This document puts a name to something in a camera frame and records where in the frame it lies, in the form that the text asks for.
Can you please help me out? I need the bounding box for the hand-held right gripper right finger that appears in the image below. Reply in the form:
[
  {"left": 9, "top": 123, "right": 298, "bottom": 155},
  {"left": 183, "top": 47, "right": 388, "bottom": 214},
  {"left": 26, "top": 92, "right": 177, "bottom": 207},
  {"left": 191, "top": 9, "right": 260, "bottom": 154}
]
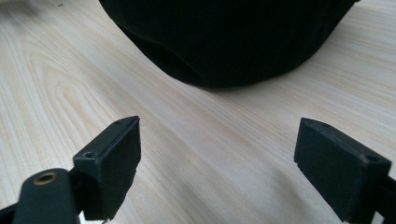
[{"left": 293, "top": 117, "right": 392, "bottom": 224}]

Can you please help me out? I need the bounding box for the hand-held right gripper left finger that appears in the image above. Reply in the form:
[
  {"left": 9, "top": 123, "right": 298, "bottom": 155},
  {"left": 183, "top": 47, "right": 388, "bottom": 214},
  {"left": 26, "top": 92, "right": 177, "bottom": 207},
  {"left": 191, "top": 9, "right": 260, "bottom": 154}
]
[{"left": 72, "top": 115, "right": 142, "bottom": 222}]

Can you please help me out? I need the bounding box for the black cap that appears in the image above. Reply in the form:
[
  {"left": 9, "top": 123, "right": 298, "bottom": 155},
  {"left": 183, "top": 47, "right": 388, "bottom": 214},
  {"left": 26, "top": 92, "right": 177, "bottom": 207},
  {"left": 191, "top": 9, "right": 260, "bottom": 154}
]
[{"left": 98, "top": 0, "right": 361, "bottom": 89}]

